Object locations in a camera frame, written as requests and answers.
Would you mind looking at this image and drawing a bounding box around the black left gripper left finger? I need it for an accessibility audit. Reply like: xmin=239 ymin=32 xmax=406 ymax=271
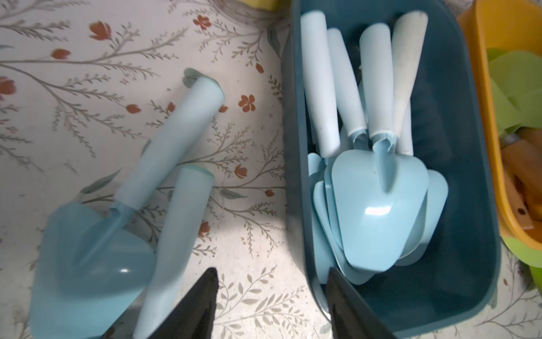
xmin=150 ymin=268 xmax=219 ymax=339

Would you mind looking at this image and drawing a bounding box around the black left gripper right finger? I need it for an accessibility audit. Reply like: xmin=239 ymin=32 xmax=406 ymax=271
xmin=325 ymin=268 xmax=396 ymax=339

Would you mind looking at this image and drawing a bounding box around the light blue shovel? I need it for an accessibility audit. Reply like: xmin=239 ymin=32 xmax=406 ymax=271
xmin=29 ymin=76 xmax=225 ymax=338
xmin=332 ymin=23 xmax=429 ymax=274
xmin=299 ymin=10 xmax=342 ymax=285

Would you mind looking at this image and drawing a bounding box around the green shovel wooden handle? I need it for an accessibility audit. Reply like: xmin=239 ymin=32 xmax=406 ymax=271
xmin=487 ymin=49 xmax=541 ymax=137

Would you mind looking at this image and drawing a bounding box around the teal storage box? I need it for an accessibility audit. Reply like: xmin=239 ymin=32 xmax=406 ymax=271
xmin=282 ymin=1 xmax=501 ymax=338

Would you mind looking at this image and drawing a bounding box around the light blue shovel beside box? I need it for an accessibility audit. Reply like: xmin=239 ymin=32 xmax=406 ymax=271
xmin=29 ymin=76 xmax=225 ymax=338

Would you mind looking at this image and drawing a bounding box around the yellow storage box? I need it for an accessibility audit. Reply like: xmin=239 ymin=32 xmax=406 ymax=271
xmin=457 ymin=1 xmax=541 ymax=268

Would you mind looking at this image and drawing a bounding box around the white handled blue shovel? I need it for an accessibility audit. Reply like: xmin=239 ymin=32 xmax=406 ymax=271
xmin=391 ymin=10 xmax=449 ymax=266

